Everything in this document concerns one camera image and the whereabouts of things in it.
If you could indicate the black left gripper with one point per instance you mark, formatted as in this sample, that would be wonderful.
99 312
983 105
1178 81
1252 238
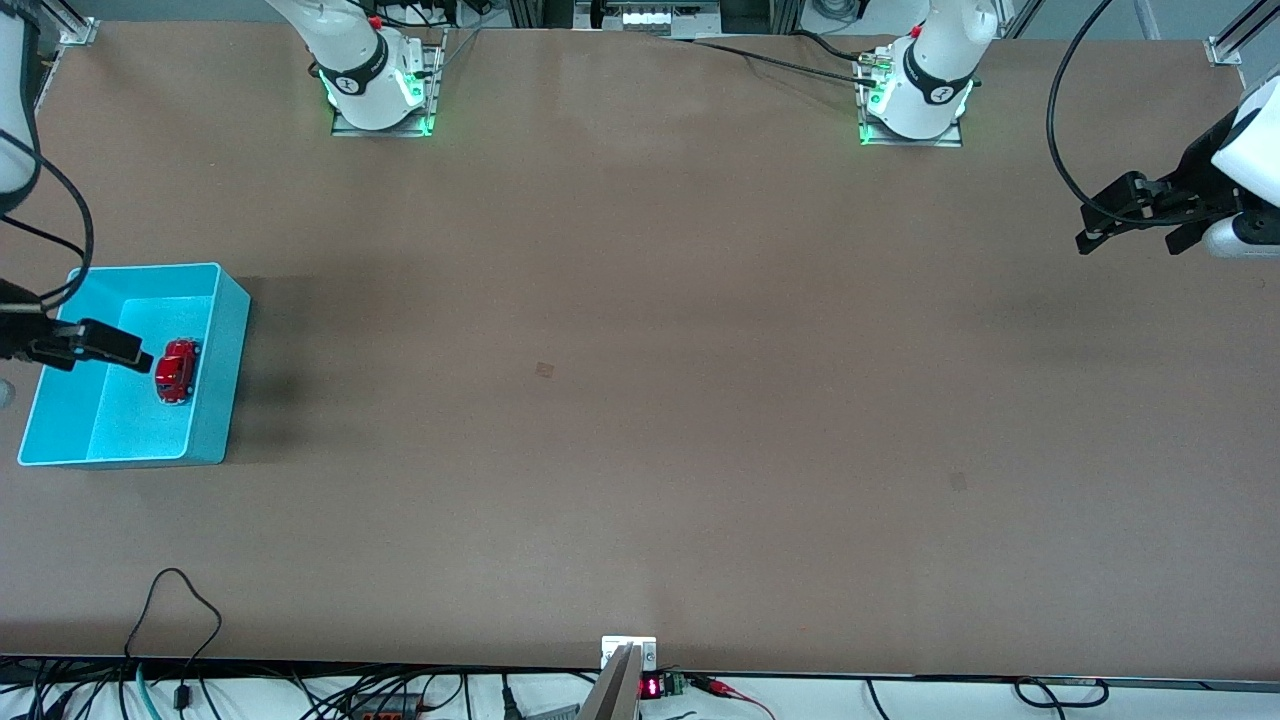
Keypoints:
1196 172

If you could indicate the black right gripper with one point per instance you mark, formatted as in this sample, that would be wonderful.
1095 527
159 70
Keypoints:
22 334

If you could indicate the red beetle toy car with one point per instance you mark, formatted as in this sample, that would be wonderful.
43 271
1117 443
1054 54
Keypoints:
177 372

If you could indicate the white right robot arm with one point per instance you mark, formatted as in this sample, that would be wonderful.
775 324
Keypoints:
355 70

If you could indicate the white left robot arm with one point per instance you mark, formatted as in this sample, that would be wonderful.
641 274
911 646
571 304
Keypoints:
935 90

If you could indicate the blue plastic box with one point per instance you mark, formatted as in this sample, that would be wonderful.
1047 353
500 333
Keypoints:
215 430

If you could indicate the aluminium corner profile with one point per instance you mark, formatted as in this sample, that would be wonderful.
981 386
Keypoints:
1228 45

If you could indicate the grey power strip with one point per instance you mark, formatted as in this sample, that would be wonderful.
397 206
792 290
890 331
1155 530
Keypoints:
385 706

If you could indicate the black device with lit panel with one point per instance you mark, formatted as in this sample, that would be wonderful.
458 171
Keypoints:
650 17

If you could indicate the red digit display module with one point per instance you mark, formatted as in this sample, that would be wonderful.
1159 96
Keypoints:
651 687

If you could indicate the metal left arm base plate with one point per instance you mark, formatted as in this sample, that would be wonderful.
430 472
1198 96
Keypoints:
950 138

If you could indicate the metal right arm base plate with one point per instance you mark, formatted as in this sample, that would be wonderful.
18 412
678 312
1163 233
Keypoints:
432 90

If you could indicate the white metal bracket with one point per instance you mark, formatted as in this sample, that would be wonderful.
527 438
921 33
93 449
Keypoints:
615 648

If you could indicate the grey camera mount bar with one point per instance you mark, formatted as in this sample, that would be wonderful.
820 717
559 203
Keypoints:
612 695

